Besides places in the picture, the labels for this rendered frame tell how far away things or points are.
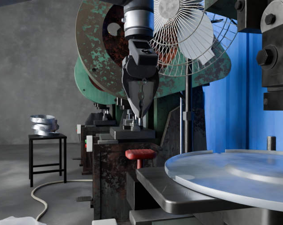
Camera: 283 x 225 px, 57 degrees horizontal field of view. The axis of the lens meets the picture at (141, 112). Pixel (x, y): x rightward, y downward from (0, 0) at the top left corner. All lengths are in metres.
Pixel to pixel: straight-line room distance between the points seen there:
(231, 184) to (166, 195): 0.08
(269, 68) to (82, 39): 1.37
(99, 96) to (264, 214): 3.10
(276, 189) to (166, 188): 0.11
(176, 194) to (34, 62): 6.86
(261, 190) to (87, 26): 1.51
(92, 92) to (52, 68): 3.74
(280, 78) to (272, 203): 0.20
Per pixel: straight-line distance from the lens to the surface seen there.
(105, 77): 1.62
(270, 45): 0.41
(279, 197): 0.28
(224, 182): 0.31
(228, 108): 2.80
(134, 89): 0.62
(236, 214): 0.38
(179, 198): 0.25
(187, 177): 0.32
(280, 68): 0.40
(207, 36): 1.14
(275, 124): 2.29
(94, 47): 1.65
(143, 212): 0.59
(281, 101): 0.45
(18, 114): 7.04
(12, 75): 7.11
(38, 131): 3.31
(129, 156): 0.61
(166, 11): 1.18
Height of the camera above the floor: 0.86
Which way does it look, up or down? 1 degrees down
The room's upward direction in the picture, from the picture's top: straight up
